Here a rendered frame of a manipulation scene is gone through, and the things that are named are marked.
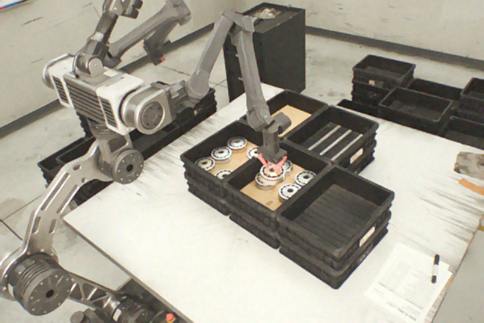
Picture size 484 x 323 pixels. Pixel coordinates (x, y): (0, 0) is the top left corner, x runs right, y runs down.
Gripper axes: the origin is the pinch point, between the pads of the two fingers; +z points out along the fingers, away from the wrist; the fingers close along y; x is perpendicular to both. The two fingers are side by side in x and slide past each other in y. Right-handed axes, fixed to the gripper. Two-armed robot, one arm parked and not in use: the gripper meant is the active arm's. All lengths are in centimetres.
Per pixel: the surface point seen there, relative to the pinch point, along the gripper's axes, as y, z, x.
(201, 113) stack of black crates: 131, 61, -66
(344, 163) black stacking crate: -7.6, 20.4, -40.7
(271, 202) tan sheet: 3.8, 22.8, -2.4
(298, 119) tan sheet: 35, 24, -61
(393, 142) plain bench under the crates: -9, 37, -89
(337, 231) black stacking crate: -27.3, 22.5, -6.2
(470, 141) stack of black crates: -30, 69, -160
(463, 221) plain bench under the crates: -60, 35, -55
